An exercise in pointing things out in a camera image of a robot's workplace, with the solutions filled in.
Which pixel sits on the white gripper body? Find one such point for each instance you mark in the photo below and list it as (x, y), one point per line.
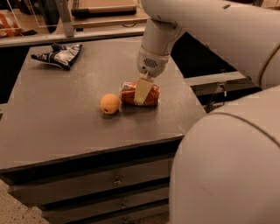
(152, 65)

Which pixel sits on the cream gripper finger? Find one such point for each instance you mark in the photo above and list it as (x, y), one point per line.
(144, 84)

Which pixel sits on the red coke can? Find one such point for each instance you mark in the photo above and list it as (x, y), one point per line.
(127, 94)

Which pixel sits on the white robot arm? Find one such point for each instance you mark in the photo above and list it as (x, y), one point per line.
(227, 167)

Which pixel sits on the orange fruit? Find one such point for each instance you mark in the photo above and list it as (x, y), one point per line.
(109, 104)

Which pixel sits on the dark flat board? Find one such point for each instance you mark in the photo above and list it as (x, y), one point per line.
(102, 8)

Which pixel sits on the blue white chip bag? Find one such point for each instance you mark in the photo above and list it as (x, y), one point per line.
(61, 55)

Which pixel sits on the grey drawer cabinet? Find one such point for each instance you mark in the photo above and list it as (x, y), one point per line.
(60, 153)

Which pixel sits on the orange white object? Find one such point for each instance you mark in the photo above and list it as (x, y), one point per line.
(8, 28)

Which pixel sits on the metal railing frame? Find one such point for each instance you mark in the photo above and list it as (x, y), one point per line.
(70, 29)

